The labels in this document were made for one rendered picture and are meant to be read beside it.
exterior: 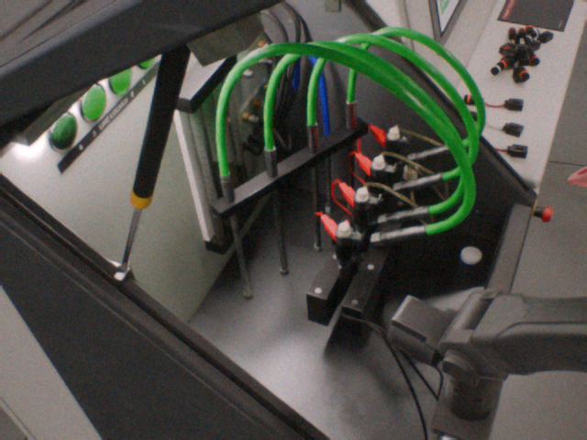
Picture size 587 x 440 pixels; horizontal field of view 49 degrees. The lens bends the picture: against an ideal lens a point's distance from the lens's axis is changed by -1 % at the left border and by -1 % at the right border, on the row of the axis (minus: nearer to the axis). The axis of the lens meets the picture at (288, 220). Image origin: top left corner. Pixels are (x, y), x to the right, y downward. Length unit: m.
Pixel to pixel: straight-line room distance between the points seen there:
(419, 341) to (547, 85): 0.92
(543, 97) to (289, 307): 0.71
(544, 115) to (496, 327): 0.89
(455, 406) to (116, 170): 0.53
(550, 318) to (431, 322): 0.18
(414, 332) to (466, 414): 0.12
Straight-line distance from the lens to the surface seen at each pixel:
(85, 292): 0.73
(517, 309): 0.62
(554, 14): 1.80
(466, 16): 1.55
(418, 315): 0.73
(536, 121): 1.44
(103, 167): 0.90
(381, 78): 0.79
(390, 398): 1.16
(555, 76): 1.58
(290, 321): 1.24
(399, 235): 0.95
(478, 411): 0.79
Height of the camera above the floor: 1.86
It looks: 47 degrees down
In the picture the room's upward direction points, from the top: 6 degrees counter-clockwise
